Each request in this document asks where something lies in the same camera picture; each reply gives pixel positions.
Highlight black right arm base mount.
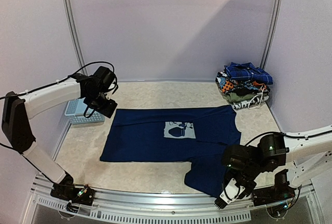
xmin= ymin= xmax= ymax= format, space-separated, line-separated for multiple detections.
xmin=252 ymin=169 xmax=297 ymax=206

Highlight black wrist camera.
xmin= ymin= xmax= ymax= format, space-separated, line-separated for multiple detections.
xmin=221 ymin=145 xmax=257 ymax=171
xmin=93 ymin=66 xmax=116 ymax=89

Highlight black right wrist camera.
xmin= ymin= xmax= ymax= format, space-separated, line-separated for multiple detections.
xmin=221 ymin=145 xmax=257 ymax=171

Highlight light blue perforated plastic basket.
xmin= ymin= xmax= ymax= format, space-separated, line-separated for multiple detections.
xmin=64 ymin=99 xmax=105 ymax=124

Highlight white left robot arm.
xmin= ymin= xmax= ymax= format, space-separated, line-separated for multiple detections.
xmin=1 ymin=66 xmax=118 ymax=200

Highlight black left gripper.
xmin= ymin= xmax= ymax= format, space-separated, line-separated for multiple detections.
xmin=87 ymin=90 xmax=118 ymax=118

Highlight olive green folded garment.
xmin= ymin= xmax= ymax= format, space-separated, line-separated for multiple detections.
xmin=222 ymin=92 xmax=261 ymax=103

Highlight left aluminium corner post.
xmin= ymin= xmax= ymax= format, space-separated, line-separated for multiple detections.
xmin=63 ymin=0 xmax=88 ymax=75

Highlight aluminium corner post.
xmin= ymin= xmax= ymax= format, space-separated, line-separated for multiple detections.
xmin=260 ymin=0 xmax=282 ymax=69
xmin=63 ymin=0 xmax=88 ymax=75

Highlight colourful patterned folded shorts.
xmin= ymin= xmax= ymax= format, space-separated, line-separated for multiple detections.
xmin=215 ymin=72 xmax=270 ymax=96

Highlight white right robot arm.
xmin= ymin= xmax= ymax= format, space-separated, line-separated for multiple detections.
xmin=215 ymin=125 xmax=331 ymax=210

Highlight black white printed folded garment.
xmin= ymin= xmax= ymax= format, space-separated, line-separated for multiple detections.
xmin=230 ymin=95 xmax=269 ymax=110

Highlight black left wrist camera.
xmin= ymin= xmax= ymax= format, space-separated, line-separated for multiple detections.
xmin=93 ymin=66 xmax=116 ymax=89

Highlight aluminium front frame rail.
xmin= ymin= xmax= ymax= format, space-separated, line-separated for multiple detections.
xmin=22 ymin=175 xmax=324 ymax=223

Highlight navy cartoon print t-shirt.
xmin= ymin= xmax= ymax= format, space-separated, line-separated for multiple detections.
xmin=100 ymin=105 xmax=241 ymax=198

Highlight blue plaid flannel shirt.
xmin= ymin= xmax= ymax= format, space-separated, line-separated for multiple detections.
xmin=224 ymin=62 xmax=273 ymax=85

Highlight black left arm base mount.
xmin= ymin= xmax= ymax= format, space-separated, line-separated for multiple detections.
xmin=50 ymin=174 xmax=95 ymax=206

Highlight right aluminium corner post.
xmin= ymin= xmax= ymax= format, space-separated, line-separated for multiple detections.
xmin=260 ymin=0 xmax=282 ymax=69

